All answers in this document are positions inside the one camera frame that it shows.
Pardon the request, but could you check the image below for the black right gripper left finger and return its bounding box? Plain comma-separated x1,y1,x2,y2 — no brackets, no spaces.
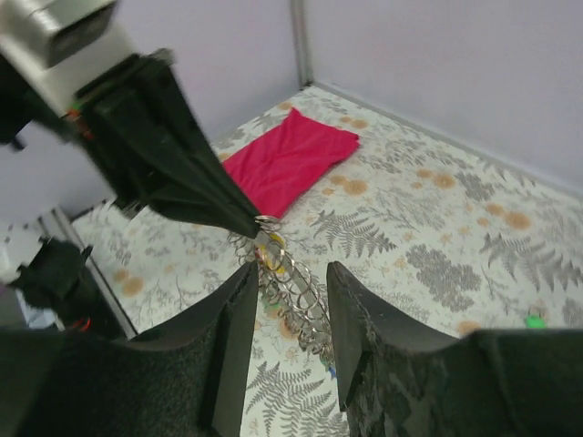
1,262,259,436

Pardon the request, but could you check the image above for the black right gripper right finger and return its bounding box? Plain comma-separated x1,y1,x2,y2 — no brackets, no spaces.
326,261,582,436

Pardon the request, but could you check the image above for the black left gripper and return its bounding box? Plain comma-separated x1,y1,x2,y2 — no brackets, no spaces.
67,49,260,238

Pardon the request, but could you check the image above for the grey metal key organiser ring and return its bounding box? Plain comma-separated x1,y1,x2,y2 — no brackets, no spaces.
227,213,341,379

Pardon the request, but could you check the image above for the green tagged key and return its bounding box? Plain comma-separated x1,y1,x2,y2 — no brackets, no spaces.
525,314,547,329

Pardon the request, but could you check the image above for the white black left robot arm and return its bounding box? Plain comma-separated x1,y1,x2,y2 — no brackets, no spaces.
1,49,260,334

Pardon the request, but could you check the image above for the red folded cloth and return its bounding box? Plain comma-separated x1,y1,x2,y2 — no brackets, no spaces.
223,108,359,219

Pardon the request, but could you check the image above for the floral table mat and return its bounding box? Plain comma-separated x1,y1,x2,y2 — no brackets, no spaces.
72,86,583,437

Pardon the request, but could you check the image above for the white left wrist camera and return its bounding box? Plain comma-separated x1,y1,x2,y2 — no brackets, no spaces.
1,0,134,117

